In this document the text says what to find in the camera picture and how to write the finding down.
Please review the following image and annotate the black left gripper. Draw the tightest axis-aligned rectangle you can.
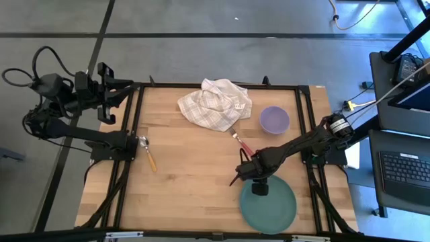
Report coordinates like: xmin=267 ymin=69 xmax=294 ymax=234
xmin=89 ymin=62 xmax=142 ymax=125

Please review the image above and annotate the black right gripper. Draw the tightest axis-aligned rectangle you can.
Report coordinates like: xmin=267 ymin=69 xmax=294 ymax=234
xmin=229 ymin=157 xmax=269 ymax=197

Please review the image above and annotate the teal plate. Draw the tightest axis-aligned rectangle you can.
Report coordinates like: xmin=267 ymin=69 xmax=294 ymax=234
xmin=239 ymin=174 xmax=298 ymax=235

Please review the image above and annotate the red-handled metal fork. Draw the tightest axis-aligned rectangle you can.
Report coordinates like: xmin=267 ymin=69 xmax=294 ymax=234
xmin=228 ymin=126 xmax=255 ymax=157

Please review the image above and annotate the purple bowl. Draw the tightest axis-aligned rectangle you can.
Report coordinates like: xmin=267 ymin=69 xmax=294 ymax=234
xmin=259 ymin=106 xmax=291 ymax=136

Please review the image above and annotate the wooden-handled metal spoon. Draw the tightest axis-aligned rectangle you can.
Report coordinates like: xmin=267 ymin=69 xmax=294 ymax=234
xmin=138 ymin=134 xmax=158 ymax=173

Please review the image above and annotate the white plaid cloth napkin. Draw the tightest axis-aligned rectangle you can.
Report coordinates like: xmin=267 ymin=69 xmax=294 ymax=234
xmin=177 ymin=78 xmax=253 ymax=132

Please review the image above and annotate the white paper sheet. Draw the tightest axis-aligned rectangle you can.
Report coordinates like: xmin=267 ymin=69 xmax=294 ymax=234
xmin=344 ymin=140 xmax=361 ymax=170

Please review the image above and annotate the grey desk surface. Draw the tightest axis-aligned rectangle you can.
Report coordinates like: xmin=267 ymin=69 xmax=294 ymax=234
xmin=368 ymin=129 xmax=430 ymax=218

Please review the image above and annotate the black cart leg bar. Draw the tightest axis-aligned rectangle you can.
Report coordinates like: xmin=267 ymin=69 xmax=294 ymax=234
xmin=349 ymin=116 xmax=380 ymax=146

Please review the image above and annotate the blue-grey floor object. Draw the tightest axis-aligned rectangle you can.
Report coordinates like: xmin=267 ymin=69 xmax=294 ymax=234
xmin=0 ymin=147 xmax=26 ymax=163

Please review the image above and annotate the black laptop keyboard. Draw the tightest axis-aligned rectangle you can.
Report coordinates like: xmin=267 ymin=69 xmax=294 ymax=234
xmin=378 ymin=150 xmax=430 ymax=206

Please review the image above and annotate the grey cart shelf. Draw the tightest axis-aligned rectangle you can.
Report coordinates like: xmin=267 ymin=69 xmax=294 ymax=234
xmin=369 ymin=50 xmax=430 ymax=137

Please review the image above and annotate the blue-lit screen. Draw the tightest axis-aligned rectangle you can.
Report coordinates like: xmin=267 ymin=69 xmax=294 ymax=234
xmin=388 ymin=77 xmax=430 ymax=112

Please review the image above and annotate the black power adapter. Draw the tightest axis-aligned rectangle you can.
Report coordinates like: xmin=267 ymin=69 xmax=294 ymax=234
xmin=394 ymin=55 xmax=421 ymax=85

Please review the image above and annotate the black slanted pole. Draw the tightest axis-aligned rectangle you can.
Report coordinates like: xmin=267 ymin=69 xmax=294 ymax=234
xmin=382 ymin=15 xmax=430 ymax=64

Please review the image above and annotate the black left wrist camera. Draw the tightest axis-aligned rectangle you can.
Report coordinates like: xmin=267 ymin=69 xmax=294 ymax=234
xmin=74 ymin=71 xmax=91 ymax=102

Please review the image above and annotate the black aluminium table frame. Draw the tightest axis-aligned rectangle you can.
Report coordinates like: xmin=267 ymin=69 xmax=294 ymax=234
xmin=79 ymin=75 xmax=359 ymax=236

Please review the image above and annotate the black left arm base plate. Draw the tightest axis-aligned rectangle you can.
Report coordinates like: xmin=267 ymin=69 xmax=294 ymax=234
xmin=89 ymin=139 xmax=139 ymax=161

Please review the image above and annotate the black camera rig beam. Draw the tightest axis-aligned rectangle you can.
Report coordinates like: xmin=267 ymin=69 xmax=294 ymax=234
xmin=0 ymin=227 xmax=430 ymax=242

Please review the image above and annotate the silver beam bracket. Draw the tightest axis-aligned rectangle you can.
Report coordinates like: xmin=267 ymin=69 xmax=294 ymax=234
xmin=291 ymin=235 xmax=332 ymax=242
xmin=104 ymin=231 xmax=144 ymax=241

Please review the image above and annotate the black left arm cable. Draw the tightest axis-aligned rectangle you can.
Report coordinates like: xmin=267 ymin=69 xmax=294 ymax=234
xmin=1 ymin=45 xmax=79 ymax=89

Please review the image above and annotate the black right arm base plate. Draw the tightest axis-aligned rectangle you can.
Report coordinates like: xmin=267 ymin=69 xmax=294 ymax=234
xmin=300 ymin=147 xmax=349 ymax=166

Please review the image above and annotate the yellow cable connector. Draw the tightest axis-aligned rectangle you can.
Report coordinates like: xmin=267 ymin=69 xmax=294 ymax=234
xmin=345 ymin=99 xmax=377 ymax=112

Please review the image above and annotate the white cable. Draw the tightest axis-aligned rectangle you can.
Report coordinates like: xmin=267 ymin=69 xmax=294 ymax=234
xmin=349 ymin=61 xmax=430 ymax=127

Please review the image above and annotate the beige floor cable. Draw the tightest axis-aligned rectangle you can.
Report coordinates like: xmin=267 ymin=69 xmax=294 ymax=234
xmin=328 ymin=0 xmax=382 ymax=32

